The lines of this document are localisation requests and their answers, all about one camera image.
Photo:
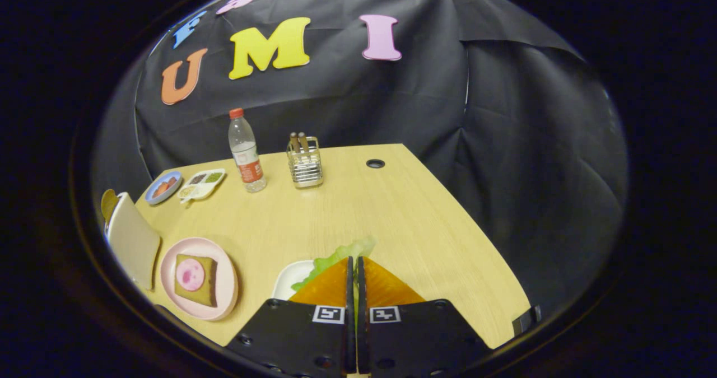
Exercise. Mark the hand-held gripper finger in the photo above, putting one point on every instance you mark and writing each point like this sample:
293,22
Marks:
351,339
361,339

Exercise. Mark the green lettuce leaf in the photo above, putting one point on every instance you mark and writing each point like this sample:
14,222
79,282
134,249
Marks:
336,253

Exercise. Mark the brown bread slice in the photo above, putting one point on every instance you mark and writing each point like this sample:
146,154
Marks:
108,201

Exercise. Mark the small white plate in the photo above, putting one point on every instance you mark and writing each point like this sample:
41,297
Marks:
288,277

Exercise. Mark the pink plate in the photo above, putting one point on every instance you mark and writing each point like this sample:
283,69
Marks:
224,288

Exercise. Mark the bread slice under ham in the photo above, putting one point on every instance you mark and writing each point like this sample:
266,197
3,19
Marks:
207,294

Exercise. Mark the black table clamp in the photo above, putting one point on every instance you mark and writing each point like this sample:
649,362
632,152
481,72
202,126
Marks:
526,321

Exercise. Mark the pink ham slice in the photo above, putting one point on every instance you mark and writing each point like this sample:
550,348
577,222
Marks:
190,274

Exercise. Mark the black table grommet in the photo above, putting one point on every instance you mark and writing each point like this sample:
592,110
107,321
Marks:
375,163

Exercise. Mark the white divided grain tray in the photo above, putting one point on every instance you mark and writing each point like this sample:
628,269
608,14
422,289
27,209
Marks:
201,192

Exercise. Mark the clear red-capped plastic bottle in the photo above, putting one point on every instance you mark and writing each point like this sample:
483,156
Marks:
246,154

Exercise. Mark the white toaster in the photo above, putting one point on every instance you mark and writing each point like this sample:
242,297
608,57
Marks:
134,238

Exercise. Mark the brown sausage slices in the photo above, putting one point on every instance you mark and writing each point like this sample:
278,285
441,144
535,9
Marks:
170,182

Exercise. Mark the orange tomato piece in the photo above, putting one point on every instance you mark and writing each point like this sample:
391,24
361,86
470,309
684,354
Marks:
163,188

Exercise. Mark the black backdrop cloth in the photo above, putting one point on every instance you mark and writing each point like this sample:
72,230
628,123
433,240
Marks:
504,143

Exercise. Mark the blue plate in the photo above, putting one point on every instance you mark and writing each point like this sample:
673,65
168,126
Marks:
150,197

